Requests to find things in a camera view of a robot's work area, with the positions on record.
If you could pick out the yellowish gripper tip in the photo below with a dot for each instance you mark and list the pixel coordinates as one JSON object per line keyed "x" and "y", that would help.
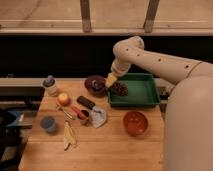
{"x": 110, "y": 80}

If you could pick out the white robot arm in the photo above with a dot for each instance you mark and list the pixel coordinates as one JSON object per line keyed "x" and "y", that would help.
{"x": 188, "y": 130}

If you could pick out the purple bowl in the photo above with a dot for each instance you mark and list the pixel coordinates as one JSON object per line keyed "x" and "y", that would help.
{"x": 88, "y": 82}

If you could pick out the red bowl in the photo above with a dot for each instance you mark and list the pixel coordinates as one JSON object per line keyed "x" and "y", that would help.
{"x": 135, "y": 123}

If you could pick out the dark red grape bunch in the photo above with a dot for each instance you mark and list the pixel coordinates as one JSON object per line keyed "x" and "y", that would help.
{"x": 119, "y": 88}

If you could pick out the green plastic tray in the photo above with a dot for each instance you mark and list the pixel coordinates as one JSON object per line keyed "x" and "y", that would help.
{"x": 142, "y": 92}

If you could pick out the yellow red apple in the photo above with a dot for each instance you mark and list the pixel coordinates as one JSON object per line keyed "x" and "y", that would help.
{"x": 63, "y": 99}

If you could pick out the metal fork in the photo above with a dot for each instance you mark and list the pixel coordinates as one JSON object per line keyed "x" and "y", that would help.
{"x": 60, "y": 108}

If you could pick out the small bottle blue cap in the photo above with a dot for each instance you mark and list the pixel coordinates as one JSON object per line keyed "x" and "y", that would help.
{"x": 49, "y": 84}

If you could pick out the yellow banana peel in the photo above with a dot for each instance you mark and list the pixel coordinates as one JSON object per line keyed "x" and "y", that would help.
{"x": 70, "y": 139}

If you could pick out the black blue object at left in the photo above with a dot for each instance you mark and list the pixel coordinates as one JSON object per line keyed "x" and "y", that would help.
{"x": 10, "y": 136}

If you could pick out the red handled measuring cup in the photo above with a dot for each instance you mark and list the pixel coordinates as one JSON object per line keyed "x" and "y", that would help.
{"x": 80, "y": 115}

